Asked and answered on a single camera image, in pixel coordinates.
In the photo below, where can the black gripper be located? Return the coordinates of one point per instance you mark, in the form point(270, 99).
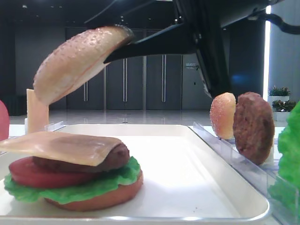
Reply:
point(201, 32)

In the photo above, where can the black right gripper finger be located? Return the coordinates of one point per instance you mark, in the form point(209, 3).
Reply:
point(136, 14)

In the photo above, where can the bun half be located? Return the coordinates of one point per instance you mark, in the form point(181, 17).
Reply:
point(222, 111)
point(77, 60)

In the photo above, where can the upright brown meat patty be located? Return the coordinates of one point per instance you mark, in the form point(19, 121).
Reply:
point(253, 127)

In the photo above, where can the upright orange cheese slice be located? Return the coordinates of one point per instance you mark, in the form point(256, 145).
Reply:
point(37, 113)

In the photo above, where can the brown meat patty in burger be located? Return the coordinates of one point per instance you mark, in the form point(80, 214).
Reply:
point(117, 158)

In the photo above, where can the green lettuce leaf in burger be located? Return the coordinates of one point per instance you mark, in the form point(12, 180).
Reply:
point(110, 181)

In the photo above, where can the orange cheese slice on burger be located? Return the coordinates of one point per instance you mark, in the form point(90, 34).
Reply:
point(72, 148)

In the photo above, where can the upright red tomato slice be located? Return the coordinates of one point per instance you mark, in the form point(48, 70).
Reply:
point(4, 122)

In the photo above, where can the red tomato slice in burger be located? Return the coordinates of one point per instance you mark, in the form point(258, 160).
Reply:
point(25, 172)

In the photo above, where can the upright green lettuce leaf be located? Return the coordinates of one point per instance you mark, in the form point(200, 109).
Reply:
point(289, 154)

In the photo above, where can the upright bun half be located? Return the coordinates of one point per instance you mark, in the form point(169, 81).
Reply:
point(222, 111)

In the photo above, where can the potted plants in white planter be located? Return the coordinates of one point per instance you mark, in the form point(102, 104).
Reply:
point(281, 104)

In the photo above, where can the white rectangular tray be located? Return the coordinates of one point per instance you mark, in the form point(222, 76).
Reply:
point(185, 183)

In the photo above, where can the bottom bun slice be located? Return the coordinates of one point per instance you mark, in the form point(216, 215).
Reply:
point(122, 194)

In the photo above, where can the right clear acrylic rack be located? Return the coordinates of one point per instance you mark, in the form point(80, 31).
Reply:
point(261, 177)

